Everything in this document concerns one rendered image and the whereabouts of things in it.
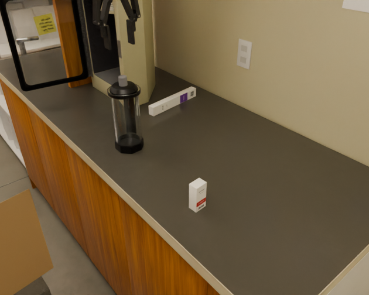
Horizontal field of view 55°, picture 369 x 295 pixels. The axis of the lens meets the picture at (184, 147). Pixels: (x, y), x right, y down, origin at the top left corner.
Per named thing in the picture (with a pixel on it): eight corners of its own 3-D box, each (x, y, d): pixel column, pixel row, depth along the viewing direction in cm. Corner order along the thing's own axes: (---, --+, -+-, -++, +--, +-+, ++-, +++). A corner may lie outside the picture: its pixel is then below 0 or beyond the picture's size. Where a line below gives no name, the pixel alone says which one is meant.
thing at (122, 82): (128, 86, 123) (126, 68, 120) (143, 95, 117) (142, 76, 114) (105, 94, 118) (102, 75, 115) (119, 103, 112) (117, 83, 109)
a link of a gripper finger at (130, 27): (126, 19, 108) (127, 19, 108) (127, 42, 112) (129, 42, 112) (131, 21, 106) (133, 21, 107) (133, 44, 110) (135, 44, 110)
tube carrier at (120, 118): (133, 133, 135) (129, 79, 123) (150, 144, 128) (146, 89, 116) (108, 142, 129) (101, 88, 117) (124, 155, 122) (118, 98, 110)
